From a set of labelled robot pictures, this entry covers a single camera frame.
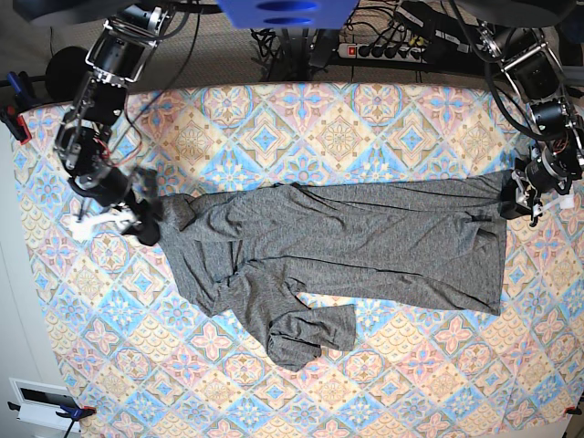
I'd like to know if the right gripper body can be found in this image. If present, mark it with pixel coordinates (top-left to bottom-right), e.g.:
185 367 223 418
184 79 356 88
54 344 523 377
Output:
68 167 163 246

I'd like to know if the black round stool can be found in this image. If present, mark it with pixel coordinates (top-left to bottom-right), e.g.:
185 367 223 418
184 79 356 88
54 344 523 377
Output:
45 47 89 102

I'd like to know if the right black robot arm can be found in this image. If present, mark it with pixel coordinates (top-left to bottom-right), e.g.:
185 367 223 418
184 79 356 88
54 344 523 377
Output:
54 5 175 246

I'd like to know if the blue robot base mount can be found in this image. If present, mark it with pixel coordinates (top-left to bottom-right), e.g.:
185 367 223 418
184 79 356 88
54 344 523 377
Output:
216 0 359 29

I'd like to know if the red blue table clamp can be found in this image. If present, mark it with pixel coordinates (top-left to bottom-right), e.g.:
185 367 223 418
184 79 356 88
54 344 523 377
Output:
1 71 37 145

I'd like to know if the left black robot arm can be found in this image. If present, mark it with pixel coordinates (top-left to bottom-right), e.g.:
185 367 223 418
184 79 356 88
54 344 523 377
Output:
478 22 583 226

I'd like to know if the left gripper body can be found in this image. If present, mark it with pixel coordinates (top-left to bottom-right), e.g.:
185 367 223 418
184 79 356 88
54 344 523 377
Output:
500 151 575 227

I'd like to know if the orange blue corner clamp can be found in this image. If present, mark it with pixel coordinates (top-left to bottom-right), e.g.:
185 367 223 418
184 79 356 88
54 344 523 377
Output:
7 401 97 437

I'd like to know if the white wall outlet box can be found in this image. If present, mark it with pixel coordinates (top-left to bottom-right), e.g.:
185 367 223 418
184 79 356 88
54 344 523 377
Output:
9 378 77 436

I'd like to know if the black power strip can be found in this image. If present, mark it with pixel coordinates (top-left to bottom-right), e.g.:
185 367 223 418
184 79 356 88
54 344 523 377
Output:
337 43 426 63

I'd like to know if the grey t-shirt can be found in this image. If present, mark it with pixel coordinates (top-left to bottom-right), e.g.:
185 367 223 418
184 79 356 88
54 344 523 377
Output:
160 171 511 371

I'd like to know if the patterned colourful tablecloth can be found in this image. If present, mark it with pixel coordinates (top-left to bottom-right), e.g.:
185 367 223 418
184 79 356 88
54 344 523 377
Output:
12 84 583 437

